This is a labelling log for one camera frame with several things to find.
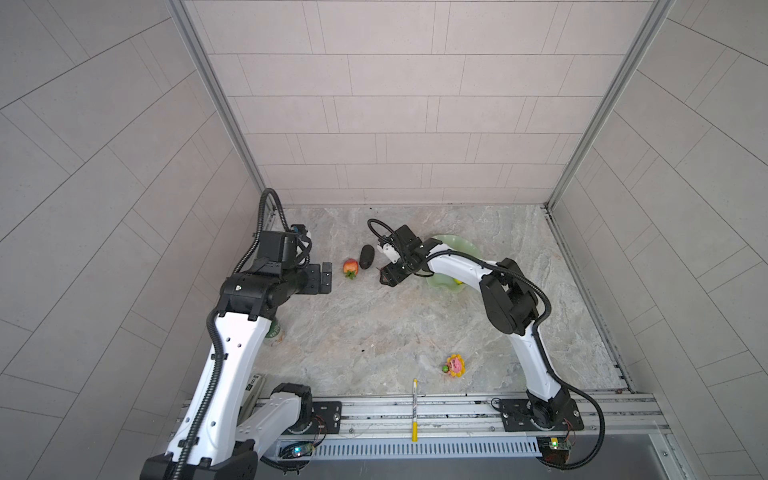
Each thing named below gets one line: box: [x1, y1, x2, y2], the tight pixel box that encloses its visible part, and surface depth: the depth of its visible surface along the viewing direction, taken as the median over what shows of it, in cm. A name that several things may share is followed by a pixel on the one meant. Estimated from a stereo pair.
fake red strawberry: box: [343, 258, 359, 279], surface depth 96 cm
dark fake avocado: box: [359, 244, 375, 270], surface depth 101 cm
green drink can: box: [264, 320, 283, 346], surface depth 80 cm
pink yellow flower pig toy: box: [442, 354, 466, 378], surface depth 77 cm
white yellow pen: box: [412, 378, 419, 442], surface depth 72 cm
